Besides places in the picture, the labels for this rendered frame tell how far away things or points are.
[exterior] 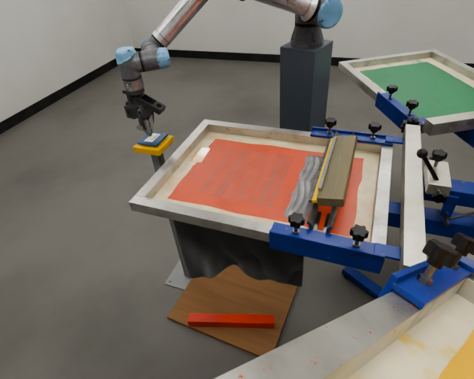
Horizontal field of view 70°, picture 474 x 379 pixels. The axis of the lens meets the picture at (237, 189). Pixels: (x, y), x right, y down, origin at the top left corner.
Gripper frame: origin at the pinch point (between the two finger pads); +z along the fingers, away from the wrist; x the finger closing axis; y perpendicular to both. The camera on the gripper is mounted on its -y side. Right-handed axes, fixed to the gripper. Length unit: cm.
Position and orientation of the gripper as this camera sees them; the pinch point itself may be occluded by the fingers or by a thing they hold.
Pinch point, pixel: (151, 133)
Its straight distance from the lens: 152.5
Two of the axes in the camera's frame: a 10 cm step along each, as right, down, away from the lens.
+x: -3.6, 6.1, -7.1
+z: 0.8, 7.7, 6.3
